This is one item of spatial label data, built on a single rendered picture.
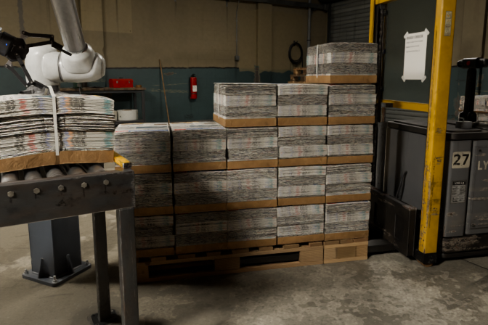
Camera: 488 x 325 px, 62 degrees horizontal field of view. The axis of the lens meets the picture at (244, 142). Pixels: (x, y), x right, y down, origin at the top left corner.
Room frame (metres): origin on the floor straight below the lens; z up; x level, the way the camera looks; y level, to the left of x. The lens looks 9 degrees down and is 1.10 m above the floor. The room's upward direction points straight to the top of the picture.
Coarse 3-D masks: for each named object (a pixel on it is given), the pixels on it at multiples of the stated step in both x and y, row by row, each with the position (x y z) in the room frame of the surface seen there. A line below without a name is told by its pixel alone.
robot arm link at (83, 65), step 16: (64, 0) 1.88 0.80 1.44; (64, 16) 1.93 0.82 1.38; (64, 32) 1.99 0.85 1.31; (80, 32) 2.03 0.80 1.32; (64, 48) 2.10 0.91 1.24; (80, 48) 2.07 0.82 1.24; (64, 64) 2.10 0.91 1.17; (80, 64) 2.09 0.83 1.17; (96, 64) 2.14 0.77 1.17; (64, 80) 2.15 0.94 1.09; (80, 80) 2.16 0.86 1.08; (96, 80) 2.20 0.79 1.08
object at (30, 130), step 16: (0, 96) 1.41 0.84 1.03; (16, 96) 1.38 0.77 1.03; (32, 96) 1.35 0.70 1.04; (0, 112) 1.24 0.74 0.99; (16, 112) 1.26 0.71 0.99; (32, 112) 1.29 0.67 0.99; (0, 128) 1.24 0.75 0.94; (16, 128) 1.27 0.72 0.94; (32, 128) 1.29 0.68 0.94; (0, 144) 1.25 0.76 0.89; (16, 144) 1.26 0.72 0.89; (32, 144) 1.29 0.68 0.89
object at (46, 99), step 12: (48, 96) 1.34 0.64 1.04; (60, 96) 1.33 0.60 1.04; (48, 108) 1.31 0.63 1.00; (60, 108) 1.33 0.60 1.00; (48, 120) 1.31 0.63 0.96; (60, 120) 1.33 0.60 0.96; (48, 132) 1.31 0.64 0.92; (60, 132) 1.33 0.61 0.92; (48, 144) 1.31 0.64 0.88; (60, 144) 1.33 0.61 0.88
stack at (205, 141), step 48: (144, 144) 2.06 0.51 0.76; (192, 144) 2.12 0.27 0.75; (240, 144) 2.18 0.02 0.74; (288, 144) 2.23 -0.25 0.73; (144, 192) 2.05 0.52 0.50; (192, 192) 2.11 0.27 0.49; (240, 192) 2.17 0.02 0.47; (288, 192) 2.23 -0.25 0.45; (144, 240) 2.06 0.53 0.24; (192, 240) 2.11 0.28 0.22; (240, 240) 2.18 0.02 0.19
